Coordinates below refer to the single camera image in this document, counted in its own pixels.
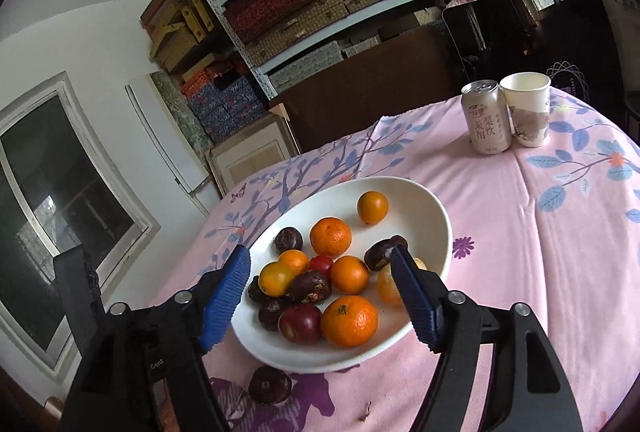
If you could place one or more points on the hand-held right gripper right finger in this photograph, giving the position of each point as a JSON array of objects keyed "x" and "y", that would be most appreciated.
[{"x": 417, "y": 302}]

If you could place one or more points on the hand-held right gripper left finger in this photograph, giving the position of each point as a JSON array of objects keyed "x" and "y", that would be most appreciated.
[{"x": 227, "y": 297}]

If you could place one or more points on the pale yellow round fruit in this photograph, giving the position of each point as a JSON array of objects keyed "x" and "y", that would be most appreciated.
[{"x": 387, "y": 287}]

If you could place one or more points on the yellow orange round fruit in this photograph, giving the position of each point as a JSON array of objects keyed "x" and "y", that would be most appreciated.
[{"x": 276, "y": 278}]

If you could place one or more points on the smooth round orange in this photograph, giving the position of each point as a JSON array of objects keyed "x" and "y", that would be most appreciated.
[{"x": 349, "y": 274}]

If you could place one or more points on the dark red plum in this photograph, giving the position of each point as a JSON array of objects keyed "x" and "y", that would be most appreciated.
[{"x": 300, "y": 323}]

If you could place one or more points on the white oval plate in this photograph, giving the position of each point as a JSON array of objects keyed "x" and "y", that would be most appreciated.
[{"x": 410, "y": 212}]

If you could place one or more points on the red cherry tomato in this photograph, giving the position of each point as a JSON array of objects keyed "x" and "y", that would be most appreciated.
[{"x": 321, "y": 264}]

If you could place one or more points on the large orange with green stem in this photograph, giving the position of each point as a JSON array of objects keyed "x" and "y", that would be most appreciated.
[{"x": 349, "y": 320}]

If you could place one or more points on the pink floral tablecloth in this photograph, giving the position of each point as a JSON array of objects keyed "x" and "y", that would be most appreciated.
[{"x": 500, "y": 237}]

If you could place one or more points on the small round orange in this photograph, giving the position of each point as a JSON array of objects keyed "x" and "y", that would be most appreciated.
[{"x": 372, "y": 207}]

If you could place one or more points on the orange with dark stem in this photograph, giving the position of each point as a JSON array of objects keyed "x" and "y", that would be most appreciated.
[{"x": 330, "y": 236}]

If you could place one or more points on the white framed window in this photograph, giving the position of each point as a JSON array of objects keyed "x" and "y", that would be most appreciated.
[{"x": 40, "y": 172}]

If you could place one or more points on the white board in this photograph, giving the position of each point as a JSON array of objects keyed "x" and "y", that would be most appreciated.
[{"x": 160, "y": 137}]

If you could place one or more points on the stack of blue patterned boxes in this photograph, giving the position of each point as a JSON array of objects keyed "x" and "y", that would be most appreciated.
[{"x": 225, "y": 107}]

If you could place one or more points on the white drink can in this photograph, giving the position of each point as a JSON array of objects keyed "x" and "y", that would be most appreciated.
[{"x": 485, "y": 122}]

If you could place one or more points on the marble patterned panel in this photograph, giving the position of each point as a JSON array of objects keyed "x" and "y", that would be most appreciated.
[{"x": 175, "y": 112}]

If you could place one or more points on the white paper cup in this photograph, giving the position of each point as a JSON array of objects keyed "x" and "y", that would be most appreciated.
[{"x": 530, "y": 112}]

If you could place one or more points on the brown wooden cabinet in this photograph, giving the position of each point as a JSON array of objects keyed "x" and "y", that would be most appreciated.
[{"x": 360, "y": 87}]

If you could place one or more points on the stack of grey patterned boxes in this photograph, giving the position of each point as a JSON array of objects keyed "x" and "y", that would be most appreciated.
[{"x": 310, "y": 65}]

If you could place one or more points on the stack of yellow wooden boxes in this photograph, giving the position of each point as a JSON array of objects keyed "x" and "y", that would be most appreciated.
[{"x": 175, "y": 42}]

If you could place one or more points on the white metal shelf rack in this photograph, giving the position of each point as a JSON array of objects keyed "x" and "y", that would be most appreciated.
[{"x": 232, "y": 30}]

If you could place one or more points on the black glossy screen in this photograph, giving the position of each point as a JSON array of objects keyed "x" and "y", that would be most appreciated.
[{"x": 500, "y": 37}]

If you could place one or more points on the light wooden picture frame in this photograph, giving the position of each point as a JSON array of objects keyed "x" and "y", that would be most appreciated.
[{"x": 250, "y": 157}]

